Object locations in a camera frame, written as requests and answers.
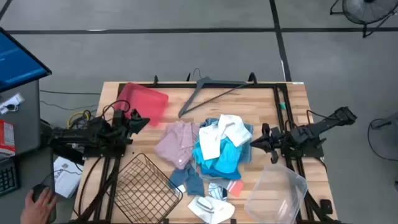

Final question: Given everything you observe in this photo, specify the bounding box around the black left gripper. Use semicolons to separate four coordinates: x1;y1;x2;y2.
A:
123;108;150;137

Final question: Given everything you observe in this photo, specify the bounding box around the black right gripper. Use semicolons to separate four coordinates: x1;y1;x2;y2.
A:
250;123;285;165

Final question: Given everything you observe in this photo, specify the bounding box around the white shirt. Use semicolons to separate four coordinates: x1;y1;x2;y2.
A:
198;114;253;162

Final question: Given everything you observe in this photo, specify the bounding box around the turquoise shirt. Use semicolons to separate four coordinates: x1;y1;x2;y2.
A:
192;136;244;177

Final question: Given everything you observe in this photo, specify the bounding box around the pink checked shirt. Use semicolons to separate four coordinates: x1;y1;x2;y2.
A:
154;120;201;170

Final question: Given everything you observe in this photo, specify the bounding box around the clear plastic bin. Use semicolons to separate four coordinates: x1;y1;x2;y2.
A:
244;163;309;224

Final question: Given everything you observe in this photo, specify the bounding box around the grey sock with orange stripes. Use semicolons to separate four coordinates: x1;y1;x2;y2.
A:
198;173;245;198

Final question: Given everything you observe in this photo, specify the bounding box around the black wire basket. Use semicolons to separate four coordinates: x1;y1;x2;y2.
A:
113;152;183;224

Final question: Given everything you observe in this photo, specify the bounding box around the white sock with grey stripes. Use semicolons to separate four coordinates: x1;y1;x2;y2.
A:
187;195;236;224

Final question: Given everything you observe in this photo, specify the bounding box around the red plastic bin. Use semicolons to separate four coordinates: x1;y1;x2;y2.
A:
113;82;170;127

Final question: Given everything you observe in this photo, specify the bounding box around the grey clothes hanger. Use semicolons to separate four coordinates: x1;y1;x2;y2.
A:
178;68;249;119

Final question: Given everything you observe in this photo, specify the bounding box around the dark blue cloth with tag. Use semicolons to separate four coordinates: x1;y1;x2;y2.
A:
167;163;206;197

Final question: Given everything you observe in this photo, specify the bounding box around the white paper booklet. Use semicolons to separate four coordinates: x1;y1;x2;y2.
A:
53;156;84;199

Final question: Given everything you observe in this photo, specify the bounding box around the grey desk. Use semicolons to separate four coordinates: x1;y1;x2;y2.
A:
0;79;57;224

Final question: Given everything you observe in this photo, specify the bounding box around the black computer mouse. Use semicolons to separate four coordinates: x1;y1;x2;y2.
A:
32;183;50;203

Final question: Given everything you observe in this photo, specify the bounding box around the person's hand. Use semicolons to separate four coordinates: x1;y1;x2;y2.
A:
20;186;58;224

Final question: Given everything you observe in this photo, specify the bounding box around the clear bag with white tag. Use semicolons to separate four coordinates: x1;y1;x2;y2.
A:
0;92;25;115

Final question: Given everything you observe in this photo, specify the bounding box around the red cardboard box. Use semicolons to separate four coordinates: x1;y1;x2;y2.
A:
0;119;16;158

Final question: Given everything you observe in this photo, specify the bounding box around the computer monitor with blue screen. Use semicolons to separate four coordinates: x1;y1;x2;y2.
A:
0;26;53;93

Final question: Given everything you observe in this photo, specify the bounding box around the black keyboard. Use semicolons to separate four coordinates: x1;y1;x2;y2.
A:
0;157;20;197

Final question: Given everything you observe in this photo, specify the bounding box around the black floor fan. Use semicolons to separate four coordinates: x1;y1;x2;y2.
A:
329;0;398;39

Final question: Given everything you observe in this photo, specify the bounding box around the yellow cable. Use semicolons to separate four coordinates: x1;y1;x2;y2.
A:
67;110;91;130

